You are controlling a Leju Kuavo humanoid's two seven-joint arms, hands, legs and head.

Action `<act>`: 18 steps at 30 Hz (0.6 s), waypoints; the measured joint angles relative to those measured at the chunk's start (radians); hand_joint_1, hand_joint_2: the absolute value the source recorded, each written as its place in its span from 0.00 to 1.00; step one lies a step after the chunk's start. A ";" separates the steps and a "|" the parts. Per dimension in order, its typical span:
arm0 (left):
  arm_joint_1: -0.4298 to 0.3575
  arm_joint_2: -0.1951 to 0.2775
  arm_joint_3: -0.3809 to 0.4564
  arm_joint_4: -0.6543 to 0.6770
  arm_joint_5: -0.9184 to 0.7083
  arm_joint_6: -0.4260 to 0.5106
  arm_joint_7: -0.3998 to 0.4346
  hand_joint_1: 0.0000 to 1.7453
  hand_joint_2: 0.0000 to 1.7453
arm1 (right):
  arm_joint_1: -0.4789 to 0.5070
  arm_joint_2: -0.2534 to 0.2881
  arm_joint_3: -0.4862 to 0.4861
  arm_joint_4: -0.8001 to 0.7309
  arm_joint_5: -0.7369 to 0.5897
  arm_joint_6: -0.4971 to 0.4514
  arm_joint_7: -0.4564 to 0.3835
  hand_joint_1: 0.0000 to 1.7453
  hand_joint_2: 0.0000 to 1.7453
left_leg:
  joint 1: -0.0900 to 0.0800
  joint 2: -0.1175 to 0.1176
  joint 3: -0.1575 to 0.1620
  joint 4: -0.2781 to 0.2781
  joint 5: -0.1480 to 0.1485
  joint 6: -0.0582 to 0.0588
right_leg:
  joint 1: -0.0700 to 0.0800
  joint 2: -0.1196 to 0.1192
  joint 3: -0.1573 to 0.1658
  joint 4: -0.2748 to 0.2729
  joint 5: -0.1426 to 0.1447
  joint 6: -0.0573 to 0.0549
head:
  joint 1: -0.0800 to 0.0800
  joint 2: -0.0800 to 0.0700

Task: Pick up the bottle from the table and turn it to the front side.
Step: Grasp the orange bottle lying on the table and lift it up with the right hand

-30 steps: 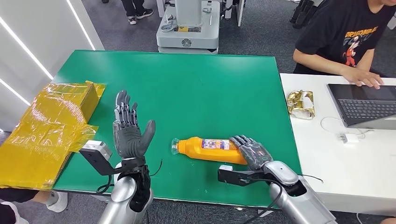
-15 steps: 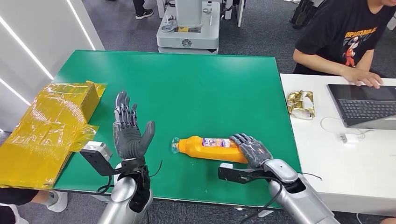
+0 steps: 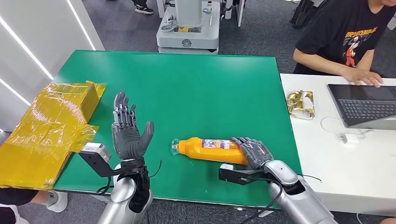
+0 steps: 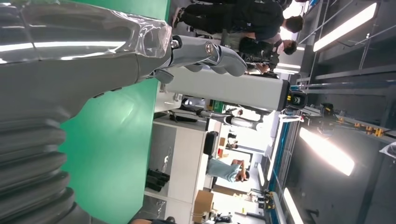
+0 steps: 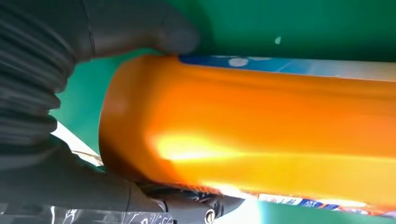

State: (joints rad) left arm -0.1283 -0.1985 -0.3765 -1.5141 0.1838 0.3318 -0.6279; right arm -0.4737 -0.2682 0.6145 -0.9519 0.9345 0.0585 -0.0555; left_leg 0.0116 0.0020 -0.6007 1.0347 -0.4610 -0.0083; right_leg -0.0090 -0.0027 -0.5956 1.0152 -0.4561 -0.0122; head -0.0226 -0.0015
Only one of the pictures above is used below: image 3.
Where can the person's right hand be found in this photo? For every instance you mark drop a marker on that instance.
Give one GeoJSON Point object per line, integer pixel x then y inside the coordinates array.
{"type": "Point", "coordinates": [362, 76]}

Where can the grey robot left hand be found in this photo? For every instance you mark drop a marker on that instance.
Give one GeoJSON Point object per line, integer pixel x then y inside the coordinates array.
{"type": "Point", "coordinates": [130, 145]}

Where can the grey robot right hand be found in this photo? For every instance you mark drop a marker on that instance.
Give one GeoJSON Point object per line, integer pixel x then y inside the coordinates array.
{"type": "Point", "coordinates": [255, 153]}

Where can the orange bottle with clear cap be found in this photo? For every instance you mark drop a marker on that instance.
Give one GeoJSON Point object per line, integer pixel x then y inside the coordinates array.
{"type": "Point", "coordinates": [204, 153]}

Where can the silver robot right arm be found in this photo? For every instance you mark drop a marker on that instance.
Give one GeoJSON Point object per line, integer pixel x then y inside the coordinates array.
{"type": "Point", "coordinates": [297, 198]}

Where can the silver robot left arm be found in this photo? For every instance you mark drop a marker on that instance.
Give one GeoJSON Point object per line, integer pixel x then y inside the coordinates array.
{"type": "Point", "coordinates": [123, 193]}

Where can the person's right forearm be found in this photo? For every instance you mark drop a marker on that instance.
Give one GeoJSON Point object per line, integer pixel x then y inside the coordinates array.
{"type": "Point", "coordinates": [318, 63]}

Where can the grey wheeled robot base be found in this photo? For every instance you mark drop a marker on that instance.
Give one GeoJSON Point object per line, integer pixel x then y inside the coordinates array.
{"type": "Point", "coordinates": [185, 37]}

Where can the dark grey laptop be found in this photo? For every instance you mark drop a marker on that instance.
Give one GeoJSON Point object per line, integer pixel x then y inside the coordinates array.
{"type": "Point", "coordinates": [365, 108]}

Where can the seated person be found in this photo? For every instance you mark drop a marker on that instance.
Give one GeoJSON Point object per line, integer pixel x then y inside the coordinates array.
{"type": "Point", "coordinates": [334, 31]}

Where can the white power adapter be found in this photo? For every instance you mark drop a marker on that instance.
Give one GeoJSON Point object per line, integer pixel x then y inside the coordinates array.
{"type": "Point", "coordinates": [349, 138]}

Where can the crumpled gold wrapper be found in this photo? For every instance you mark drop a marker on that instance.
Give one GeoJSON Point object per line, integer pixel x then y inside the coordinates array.
{"type": "Point", "coordinates": [298, 103]}

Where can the yellow taped cardboard box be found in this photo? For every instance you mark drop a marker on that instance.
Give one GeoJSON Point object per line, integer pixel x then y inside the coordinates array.
{"type": "Point", "coordinates": [46, 123]}

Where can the black chair base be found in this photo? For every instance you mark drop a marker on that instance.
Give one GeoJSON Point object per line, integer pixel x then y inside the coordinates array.
{"type": "Point", "coordinates": [300, 15]}

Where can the white desk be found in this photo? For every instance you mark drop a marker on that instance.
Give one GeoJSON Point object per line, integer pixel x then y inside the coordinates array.
{"type": "Point", "coordinates": [340, 173]}

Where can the white furniture leg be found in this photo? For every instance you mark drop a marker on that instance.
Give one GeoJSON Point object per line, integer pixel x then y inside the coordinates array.
{"type": "Point", "coordinates": [239, 12]}

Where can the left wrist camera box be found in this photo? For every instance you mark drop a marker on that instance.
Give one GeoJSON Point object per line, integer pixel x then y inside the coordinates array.
{"type": "Point", "coordinates": [97, 149]}

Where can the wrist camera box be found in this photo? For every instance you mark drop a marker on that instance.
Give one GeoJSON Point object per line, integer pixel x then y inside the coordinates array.
{"type": "Point", "coordinates": [232, 176]}
{"type": "Point", "coordinates": [97, 149]}

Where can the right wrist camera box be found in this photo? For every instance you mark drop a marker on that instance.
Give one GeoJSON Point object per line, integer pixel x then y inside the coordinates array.
{"type": "Point", "coordinates": [232, 176]}

